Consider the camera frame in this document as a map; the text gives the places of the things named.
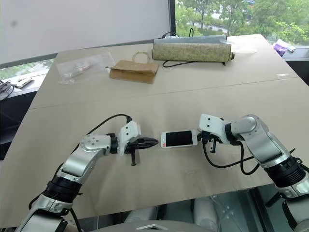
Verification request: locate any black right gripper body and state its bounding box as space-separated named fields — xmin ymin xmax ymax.
xmin=198 ymin=131 xmax=219 ymax=154

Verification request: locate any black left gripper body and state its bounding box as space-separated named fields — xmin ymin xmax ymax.
xmin=125 ymin=137 xmax=142 ymax=167

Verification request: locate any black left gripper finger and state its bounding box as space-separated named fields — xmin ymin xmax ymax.
xmin=137 ymin=142 xmax=159 ymax=149
xmin=137 ymin=136 xmax=159 ymax=144

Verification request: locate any clear phone case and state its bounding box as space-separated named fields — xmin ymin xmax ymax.
xmin=160 ymin=129 xmax=198 ymax=149

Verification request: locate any white rounded robot leg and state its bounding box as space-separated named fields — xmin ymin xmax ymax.
xmin=192 ymin=198 xmax=220 ymax=231
xmin=126 ymin=205 xmax=159 ymax=222

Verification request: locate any brown paper bag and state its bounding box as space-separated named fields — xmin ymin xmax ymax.
xmin=105 ymin=51 xmax=160 ymax=85

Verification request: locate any grey robot torso top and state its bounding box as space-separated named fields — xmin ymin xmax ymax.
xmin=95 ymin=218 xmax=206 ymax=232

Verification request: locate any black table leg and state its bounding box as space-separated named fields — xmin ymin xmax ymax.
xmin=248 ymin=187 xmax=272 ymax=232

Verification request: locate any rolled floral mat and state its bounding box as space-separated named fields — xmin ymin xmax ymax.
xmin=152 ymin=34 xmax=236 ymax=67

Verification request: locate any clear plastic bag with items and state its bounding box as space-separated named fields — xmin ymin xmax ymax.
xmin=56 ymin=51 xmax=115 ymax=85

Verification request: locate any purple packet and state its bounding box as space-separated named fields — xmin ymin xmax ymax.
xmin=273 ymin=38 xmax=288 ymax=57

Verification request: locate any black window pillar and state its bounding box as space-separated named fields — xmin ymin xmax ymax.
xmin=168 ymin=0 xmax=177 ymax=37

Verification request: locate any white remote on sill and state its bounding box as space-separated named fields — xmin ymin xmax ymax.
xmin=11 ymin=76 xmax=33 ymax=88

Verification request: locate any white roller blind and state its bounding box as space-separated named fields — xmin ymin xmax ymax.
xmin=0 ymin=0 xmax=169 ymax=64

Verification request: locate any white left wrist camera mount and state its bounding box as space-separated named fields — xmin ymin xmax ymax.
xmin=117 ymin=121 xmax=141 ymax=156

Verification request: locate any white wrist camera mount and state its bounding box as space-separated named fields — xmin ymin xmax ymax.
xmin=197 ymin=114 xmax=229 ymax=144
xmin=117 ymin=121 xmax=141 ymax=156

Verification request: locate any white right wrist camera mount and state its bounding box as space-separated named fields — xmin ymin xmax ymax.
xmin=197 ymin=114 xmax=229 ymax=144

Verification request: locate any thin black cable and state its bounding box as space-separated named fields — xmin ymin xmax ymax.
xmin=162 ymin=60 xmax=194 ymax=69

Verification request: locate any white power adapter with cable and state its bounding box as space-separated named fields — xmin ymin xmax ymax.
xmin=162 ymin=32 xmax=181 ymax=40

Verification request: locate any bundle of grey cables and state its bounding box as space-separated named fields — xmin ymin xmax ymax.
xmin=0 ymin=80 xmax=15 ymax=101

